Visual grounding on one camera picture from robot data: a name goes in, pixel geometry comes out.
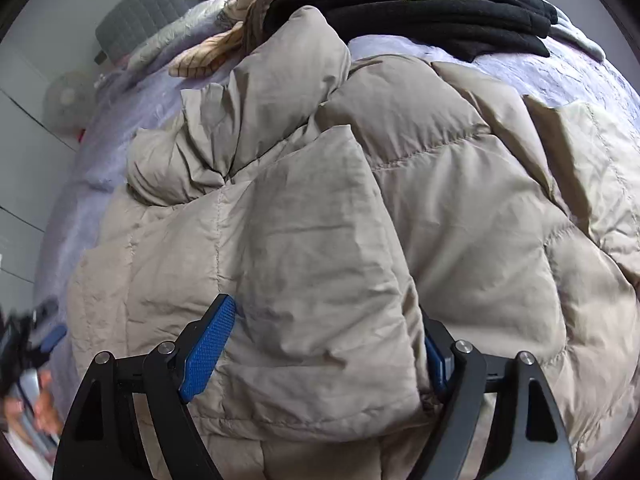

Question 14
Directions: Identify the beige puffer down jacket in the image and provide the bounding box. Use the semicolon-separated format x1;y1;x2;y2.
65;5;640;480

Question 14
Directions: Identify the person's left hand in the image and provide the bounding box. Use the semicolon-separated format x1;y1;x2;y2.
3;370;63;443

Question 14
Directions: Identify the lavender bed sheet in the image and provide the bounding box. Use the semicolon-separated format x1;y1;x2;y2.
31;0;640;411

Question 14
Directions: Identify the white round fan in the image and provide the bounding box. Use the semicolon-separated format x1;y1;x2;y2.
42;72;96;139

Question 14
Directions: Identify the black fleece garment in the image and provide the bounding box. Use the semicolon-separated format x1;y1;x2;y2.
262;0;558;62

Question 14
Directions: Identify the grey quilted headboard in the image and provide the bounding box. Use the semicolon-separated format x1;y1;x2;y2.
96;0;206;65

